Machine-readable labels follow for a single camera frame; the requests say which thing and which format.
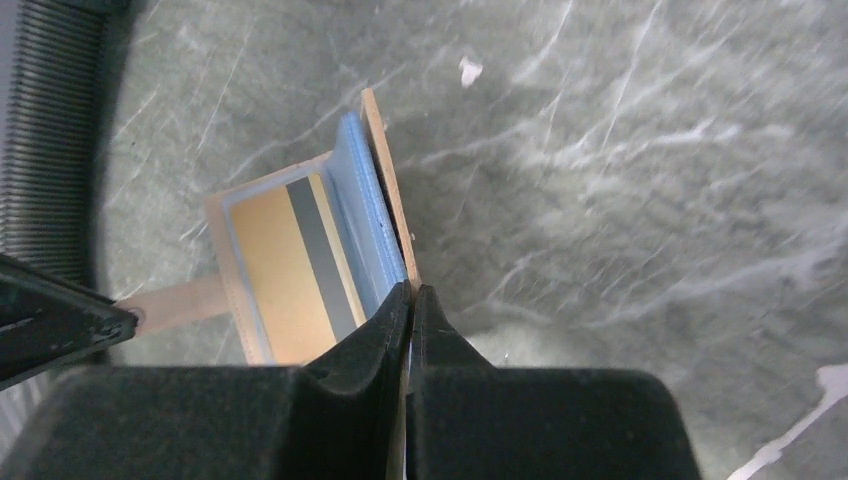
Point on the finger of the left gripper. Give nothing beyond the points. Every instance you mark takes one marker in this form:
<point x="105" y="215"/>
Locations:
<point x="47" y="321"/>

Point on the gold credit card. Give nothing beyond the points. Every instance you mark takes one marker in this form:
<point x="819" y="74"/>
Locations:
<point x="300" y="288"/>

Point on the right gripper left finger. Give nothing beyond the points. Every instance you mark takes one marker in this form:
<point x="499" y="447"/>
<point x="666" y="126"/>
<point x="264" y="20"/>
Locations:
<point x="329" y="419"/>

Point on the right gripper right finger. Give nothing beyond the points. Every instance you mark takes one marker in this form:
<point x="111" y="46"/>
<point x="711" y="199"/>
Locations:
<point x="470" y="419"/>

